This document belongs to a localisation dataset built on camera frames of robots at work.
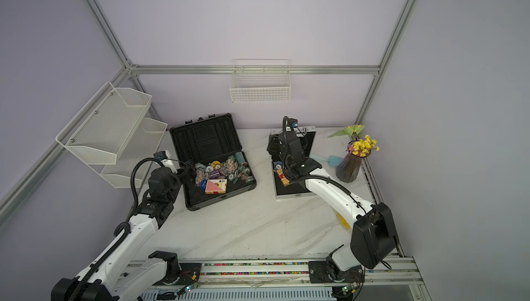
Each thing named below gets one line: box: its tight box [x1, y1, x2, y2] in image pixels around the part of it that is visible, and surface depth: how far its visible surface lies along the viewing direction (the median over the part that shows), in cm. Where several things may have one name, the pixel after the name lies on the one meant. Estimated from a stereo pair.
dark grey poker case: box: [169, 113, 258, 212], surface depth 103 cm
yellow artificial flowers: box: [327, 124, 381, 158], surface depth 85 cm
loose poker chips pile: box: [193, 154, 254, 186], surface depth 98 cm
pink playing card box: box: [204, 178, 228, 194], surface depth 93 cm
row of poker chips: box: [273, 160, 284, 174], surface depth 103 cm
